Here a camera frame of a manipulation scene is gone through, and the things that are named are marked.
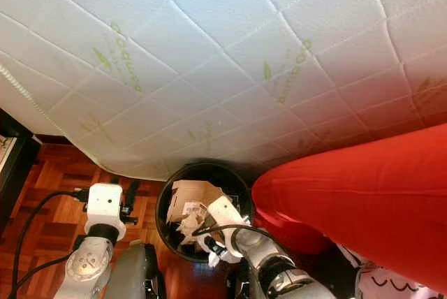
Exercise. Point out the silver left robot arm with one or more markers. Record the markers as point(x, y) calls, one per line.
point(87, 271)

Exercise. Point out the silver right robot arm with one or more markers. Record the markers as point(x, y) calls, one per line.
point(279, 271)

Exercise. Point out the crumpled white tissue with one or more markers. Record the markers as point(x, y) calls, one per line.
point(190, 229)

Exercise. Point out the black round trash bin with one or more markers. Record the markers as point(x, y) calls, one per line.
point(169, 243)

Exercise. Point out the brown cardboard box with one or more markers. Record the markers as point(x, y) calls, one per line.
point(192, 193)

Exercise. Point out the black cabinet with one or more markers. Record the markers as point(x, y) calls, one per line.
point(28, 166)

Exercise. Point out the red pillow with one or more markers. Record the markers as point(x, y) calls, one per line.
point(356, 194)

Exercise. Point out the white quilted mattress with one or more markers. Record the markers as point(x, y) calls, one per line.
point(202, 47)

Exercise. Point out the white bear-print fabric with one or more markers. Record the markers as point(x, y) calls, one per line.
point(391, 288)

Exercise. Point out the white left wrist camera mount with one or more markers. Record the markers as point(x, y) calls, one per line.
point(106, 203)

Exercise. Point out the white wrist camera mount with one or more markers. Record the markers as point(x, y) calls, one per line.
point(106, 203)
point(222, 209)

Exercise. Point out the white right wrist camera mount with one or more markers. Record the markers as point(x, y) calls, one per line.
point(222, 209)

